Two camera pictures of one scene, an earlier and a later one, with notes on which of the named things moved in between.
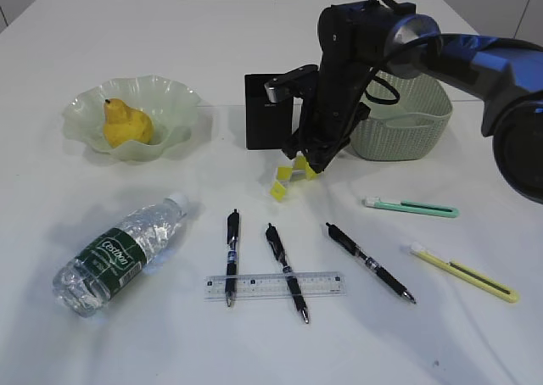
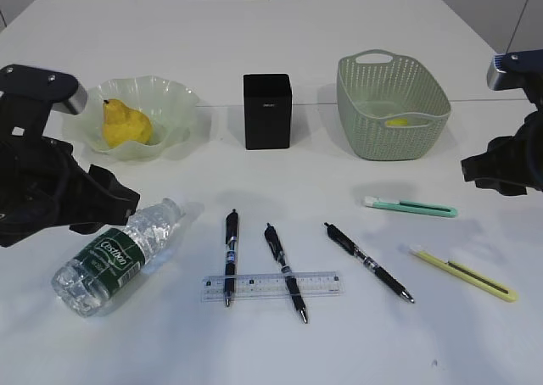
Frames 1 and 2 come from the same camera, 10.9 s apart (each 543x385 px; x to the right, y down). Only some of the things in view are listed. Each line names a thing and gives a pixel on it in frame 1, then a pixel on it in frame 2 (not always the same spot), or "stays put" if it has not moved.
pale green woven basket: (409, 129) stays put
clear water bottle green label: (108, 263) stays put
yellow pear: (122, 123) stays put
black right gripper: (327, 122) -> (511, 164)
